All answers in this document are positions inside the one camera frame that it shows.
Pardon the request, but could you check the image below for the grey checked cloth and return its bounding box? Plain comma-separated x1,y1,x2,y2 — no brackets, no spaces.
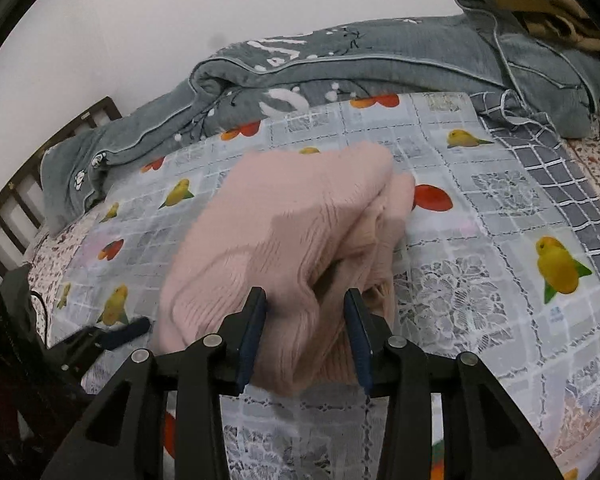
469,90,600,278

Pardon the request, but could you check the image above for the floral bed sheet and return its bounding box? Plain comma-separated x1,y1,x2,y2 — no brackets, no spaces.
24,224,85,344

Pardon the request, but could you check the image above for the fruit-print plastic mat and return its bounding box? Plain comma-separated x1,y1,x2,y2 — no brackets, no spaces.
50,93,600,479

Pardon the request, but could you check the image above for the pink knitted sweater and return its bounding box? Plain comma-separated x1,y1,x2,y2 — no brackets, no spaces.
151,141,415,396

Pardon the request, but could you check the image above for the dark wooden headboard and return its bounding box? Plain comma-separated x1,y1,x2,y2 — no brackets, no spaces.
0,96,121,279

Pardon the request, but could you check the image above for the brown clothes pile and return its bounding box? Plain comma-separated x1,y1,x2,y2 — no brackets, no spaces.
494,0,600,53

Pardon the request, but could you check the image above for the grey floral quilt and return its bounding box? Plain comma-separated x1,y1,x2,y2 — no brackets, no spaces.
41,0,600,234

